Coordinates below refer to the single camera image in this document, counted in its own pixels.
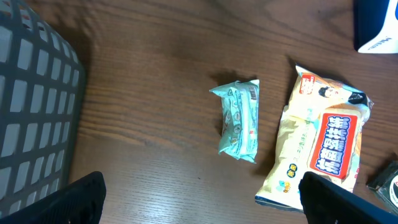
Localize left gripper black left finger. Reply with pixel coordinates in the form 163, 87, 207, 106
1, 171, 106, 224

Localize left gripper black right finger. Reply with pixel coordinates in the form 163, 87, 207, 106
299, 172, 397, 224

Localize dark green round-label packet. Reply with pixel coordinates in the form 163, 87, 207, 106
366, 161, 397, 215

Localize yellow wet wipes pack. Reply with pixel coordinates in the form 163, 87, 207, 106
255, 65, 373, 212

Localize teal wipes pack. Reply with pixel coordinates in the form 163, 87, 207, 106
210, 80, 259, 163

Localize black mesh plastic basket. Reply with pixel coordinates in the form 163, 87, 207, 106
1, 0, 85, 217

